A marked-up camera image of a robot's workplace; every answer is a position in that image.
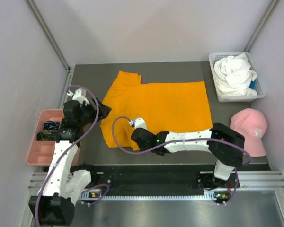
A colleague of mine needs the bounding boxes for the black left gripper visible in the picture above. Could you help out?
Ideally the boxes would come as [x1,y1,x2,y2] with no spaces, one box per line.
[78,97,111,127]

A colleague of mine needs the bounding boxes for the orange t shirt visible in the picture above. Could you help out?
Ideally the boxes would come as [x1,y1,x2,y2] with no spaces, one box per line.
[100,71,213,150]

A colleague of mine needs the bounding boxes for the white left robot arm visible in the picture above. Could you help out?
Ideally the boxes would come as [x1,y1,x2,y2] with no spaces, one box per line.
[28,98,111,226]

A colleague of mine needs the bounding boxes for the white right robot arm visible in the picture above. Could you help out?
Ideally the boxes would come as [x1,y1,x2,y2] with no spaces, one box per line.
[131,123,245,187]

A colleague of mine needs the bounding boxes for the dark rolled sock upper left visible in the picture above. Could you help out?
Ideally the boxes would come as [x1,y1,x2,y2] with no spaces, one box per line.
[43,121,60,131]

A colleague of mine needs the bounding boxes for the yellow patterned rolled sock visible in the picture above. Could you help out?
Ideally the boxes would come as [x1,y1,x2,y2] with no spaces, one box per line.
[36,131,57,141]

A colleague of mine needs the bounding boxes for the pink divided tray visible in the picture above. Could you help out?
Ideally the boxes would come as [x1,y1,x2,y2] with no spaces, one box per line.
[27,109,71,166]

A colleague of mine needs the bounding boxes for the pink baseball cap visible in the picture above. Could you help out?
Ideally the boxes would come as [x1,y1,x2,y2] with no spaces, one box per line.
[230,108,267,157]

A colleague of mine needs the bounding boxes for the white crumpled t shirt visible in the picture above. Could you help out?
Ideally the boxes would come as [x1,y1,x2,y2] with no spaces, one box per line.
[213,53,258,96]

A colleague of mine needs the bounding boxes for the blue item in basket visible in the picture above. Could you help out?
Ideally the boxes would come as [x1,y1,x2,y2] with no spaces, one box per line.
[249,81,255,89]

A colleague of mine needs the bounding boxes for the white plastic basket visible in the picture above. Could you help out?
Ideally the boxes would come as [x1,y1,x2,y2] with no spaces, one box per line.
[208,51,266,102]

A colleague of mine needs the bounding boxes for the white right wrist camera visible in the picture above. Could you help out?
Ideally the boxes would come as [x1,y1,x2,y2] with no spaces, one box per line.
[128,117,147,130]

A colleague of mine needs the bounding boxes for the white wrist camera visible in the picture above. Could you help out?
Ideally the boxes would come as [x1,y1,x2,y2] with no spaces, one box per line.
[67,88,89,104]
[128,117,147,130]

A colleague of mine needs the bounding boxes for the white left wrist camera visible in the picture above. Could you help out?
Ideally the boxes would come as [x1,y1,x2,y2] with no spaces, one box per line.
[67,88,89,104]

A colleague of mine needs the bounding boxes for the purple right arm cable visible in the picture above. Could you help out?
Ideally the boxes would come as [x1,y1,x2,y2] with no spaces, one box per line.
[112,116,253,206]

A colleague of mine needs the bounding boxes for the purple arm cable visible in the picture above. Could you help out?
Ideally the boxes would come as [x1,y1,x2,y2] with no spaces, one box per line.
[112,116,253,206]
[35,85,111,227]

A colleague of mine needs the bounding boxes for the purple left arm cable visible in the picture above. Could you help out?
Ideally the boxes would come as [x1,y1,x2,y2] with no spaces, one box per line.
[35,85,111,227]

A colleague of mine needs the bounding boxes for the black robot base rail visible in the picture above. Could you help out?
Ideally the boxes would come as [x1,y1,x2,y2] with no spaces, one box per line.
[71,164,233,196]

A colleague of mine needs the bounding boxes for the slotted grey cable duct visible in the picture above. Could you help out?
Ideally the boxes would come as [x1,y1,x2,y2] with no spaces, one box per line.
[81,190,228,201]

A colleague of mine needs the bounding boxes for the aluminium frame post left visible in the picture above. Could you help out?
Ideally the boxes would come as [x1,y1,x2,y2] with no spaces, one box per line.
[24,0,71,71]

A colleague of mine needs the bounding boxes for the aluminium frame post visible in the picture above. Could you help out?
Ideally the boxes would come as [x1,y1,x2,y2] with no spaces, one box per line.
[24,0,71,71]
[244,0,280,52]

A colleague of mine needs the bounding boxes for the aluminium frame post right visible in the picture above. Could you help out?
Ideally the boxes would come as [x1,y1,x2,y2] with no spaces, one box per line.
[244,0,280,52]

